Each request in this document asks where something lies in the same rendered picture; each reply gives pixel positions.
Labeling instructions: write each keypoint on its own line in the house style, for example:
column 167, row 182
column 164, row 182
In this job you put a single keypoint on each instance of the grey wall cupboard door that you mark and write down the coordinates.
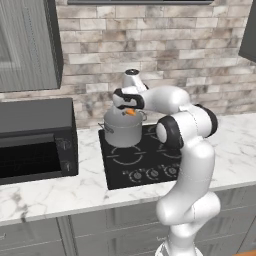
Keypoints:
column 26, row 43

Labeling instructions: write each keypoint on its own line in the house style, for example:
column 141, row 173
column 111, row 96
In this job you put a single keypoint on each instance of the dark wall cupboard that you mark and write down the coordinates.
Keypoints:
column 249, row 33

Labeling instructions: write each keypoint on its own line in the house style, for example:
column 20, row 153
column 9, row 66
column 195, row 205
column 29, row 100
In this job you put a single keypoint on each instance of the grey drawer front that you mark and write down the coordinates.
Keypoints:
column 226, row 233
column 120, row 242
column 238, row 198
column 113, row 215
column 30, row 231
column 33, row 250

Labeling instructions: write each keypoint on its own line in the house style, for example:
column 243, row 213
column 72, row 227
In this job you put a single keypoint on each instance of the orange carrot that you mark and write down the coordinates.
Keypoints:
column 131, row 112

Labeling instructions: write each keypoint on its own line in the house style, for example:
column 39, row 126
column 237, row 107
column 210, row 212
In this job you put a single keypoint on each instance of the black microwave oven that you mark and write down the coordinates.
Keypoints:
column 36, row 116

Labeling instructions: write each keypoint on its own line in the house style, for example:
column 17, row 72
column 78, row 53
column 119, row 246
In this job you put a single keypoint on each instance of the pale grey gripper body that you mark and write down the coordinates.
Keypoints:
column 122, row 108

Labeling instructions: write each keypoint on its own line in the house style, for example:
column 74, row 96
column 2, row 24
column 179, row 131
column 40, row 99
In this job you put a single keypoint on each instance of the black microwave door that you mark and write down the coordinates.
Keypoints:
column 30, row 156

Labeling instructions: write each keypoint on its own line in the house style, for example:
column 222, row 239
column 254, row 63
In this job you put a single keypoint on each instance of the black hob knob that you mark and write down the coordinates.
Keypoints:
column 135, row 175
column 171, row 170
column 153, row 173

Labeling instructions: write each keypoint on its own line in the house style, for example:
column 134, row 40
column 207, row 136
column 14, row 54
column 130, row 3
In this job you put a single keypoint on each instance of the black hob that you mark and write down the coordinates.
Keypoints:
column 133, row 160

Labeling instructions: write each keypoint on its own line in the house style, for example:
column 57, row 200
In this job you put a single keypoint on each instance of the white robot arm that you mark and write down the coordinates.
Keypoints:
column 190, row 160

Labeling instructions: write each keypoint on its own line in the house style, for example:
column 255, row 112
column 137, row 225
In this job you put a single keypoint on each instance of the dark range hood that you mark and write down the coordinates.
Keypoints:
column 140, row 1

